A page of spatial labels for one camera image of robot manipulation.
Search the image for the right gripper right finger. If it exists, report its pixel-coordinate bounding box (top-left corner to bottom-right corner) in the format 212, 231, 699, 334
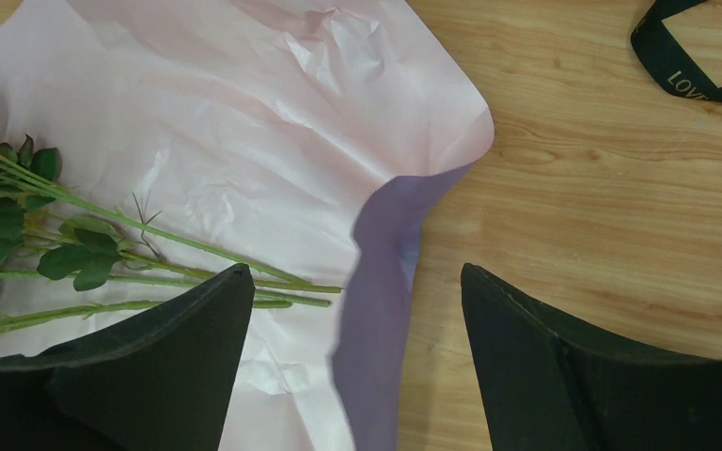
461, 263, 722, 450

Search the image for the purple pink wrapping paper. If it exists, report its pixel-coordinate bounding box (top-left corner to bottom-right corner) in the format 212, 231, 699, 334
0, 1, 494, 450

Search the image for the artificial flower bunch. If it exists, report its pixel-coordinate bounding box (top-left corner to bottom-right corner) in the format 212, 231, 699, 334
0, 121, 343, 364

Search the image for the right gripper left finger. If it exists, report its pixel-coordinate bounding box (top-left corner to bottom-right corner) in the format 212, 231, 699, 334
0, 264, 255, 450

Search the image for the black printed ribbon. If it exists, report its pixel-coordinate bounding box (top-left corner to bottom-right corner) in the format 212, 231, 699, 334
630, 0, 722, 103

